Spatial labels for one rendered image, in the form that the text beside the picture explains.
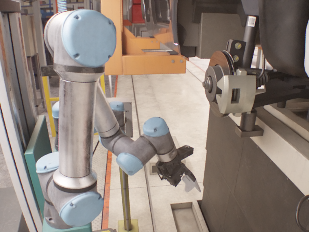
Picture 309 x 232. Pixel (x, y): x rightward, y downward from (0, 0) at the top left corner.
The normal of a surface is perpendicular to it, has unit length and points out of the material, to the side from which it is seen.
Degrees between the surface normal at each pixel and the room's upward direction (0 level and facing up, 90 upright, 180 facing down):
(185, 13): 100
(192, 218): 0
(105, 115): 92
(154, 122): 25
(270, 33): 90
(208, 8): 111
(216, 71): 36
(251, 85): 75
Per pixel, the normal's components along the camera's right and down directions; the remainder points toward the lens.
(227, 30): 0.12, 0.39
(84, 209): 0.62, 0.42
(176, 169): -0.32, -0.73
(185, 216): 0.00, -0.92
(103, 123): 0.29, 0.51
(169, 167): 0.73, 0.21
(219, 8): 0.11, 0.69
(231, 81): 0.11, 0.07
